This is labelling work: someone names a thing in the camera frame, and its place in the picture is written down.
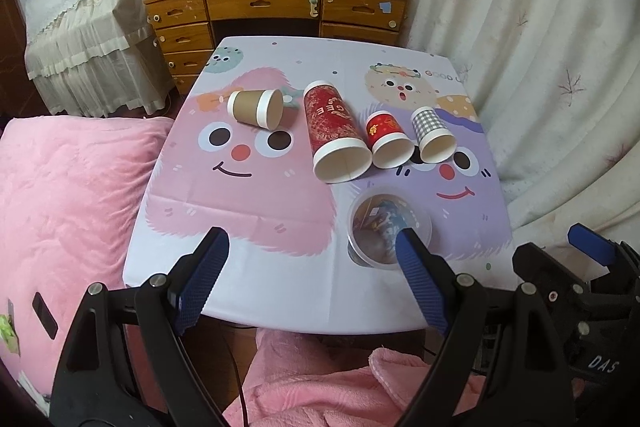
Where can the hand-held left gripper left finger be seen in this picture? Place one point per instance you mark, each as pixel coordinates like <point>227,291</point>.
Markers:
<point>192,292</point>

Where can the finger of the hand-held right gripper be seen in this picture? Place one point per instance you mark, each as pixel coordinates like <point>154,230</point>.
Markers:
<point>592,244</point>
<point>535,264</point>

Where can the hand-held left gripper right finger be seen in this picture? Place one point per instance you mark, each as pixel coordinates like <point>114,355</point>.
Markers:
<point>425,287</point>

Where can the clear plastic cup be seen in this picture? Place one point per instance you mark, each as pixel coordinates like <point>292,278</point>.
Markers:
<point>375,222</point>

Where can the checkered paper cup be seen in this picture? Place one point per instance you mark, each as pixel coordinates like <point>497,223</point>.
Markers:
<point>427,124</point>

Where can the small red paper cup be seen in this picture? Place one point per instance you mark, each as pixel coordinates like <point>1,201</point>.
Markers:
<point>382,129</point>

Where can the brown paper cup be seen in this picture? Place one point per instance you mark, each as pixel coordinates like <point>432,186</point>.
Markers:
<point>245,107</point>

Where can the tall red paper cup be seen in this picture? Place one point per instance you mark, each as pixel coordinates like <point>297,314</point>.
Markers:
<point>327,117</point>

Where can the cartoon printed tablecloth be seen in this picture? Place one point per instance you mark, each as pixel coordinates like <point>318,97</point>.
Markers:
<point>260,212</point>

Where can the pink fleece blanket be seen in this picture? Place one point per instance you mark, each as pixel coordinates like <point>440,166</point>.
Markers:
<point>320,382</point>

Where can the pink quilted blanket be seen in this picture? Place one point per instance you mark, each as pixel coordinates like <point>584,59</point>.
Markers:
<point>70,197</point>

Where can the green sticker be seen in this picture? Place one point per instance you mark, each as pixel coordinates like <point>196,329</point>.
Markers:
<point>7,332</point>

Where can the white patterned curtain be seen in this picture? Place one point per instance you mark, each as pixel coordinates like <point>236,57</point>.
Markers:
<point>525,32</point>

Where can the blue sticker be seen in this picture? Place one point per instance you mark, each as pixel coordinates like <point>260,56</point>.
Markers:
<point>385,7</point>

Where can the white lace bed cover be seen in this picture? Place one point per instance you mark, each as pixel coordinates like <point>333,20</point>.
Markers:
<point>85,22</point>

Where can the white drawer safety lock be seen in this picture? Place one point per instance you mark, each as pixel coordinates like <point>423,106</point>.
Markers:
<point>313,7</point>

